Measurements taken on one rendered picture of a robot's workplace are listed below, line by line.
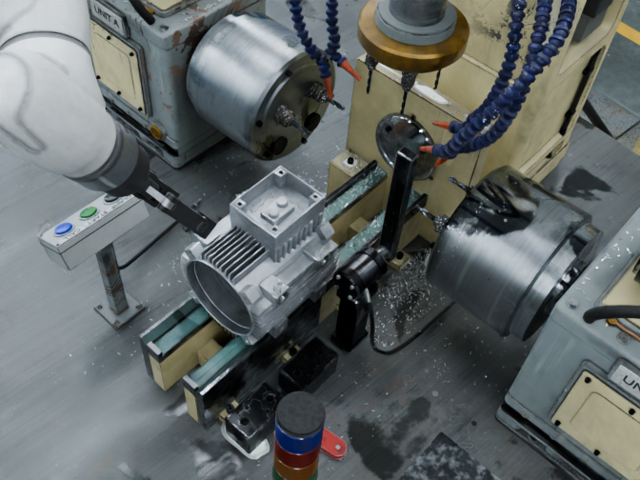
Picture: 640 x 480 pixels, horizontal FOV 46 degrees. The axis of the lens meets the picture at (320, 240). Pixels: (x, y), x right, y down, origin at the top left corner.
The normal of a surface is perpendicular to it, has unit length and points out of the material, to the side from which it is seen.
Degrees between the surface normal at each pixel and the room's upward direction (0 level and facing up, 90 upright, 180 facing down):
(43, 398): 0
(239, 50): 25
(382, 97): 90
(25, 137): 99
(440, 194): 90
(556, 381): 89
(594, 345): 90
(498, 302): 77
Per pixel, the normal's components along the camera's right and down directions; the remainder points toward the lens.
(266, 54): -0.14, -0.44
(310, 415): 0.06, -0.62
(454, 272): -0.65, 0.44
